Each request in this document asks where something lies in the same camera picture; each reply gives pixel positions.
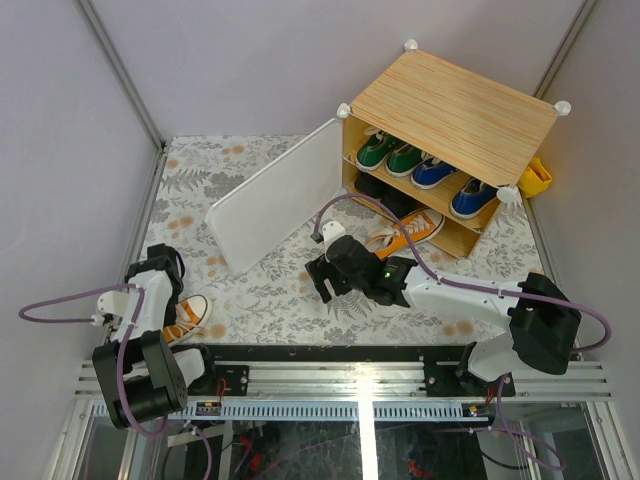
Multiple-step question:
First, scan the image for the orange sneaker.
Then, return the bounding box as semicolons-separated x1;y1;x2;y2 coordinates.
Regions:
365;208;445;259
163;294;212;347

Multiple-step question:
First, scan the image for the black shoe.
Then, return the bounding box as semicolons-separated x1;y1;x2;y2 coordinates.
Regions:
354;172;388;199
381;192;416;219

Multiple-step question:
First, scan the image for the white cabinet door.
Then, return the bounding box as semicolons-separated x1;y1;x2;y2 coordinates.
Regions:
206;119;343;276

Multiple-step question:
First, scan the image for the green sneaker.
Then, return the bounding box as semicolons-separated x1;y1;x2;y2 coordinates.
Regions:
356;129;402;172
385;144;430;178

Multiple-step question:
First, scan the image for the wooden shoe cabinet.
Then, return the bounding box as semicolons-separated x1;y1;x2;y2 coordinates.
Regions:
337;39;571;258

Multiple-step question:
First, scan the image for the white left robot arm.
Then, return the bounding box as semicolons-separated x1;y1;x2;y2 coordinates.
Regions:
92;243;219;430

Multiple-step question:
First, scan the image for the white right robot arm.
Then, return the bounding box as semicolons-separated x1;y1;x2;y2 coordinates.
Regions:
305;235;581;397

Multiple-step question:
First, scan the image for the yellow plastic bin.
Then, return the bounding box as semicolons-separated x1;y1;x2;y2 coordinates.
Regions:
517;156;553;198

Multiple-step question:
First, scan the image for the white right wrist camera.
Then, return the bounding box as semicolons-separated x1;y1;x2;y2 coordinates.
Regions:
311;220;345;253

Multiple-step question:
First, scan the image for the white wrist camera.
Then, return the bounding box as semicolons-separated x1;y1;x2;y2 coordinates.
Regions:
90;291;134;326
311;220;345;253

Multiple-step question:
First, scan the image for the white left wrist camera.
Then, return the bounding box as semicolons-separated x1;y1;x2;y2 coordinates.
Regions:
90;291;134;326

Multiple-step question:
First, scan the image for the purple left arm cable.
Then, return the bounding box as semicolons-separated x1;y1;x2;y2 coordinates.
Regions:
18;283;169;440

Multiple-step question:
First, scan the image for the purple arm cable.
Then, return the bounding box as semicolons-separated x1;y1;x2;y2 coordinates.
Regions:
312;193;612;361
18;283;169;440

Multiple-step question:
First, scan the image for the aluminium rail frame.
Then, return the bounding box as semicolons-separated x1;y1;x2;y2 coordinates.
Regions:
74;359;614;407

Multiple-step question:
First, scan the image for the grey slotted cable duct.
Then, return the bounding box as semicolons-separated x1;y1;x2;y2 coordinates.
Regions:
92;402;490;422

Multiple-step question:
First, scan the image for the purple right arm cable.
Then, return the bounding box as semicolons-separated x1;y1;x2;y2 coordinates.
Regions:
312;193;612;361

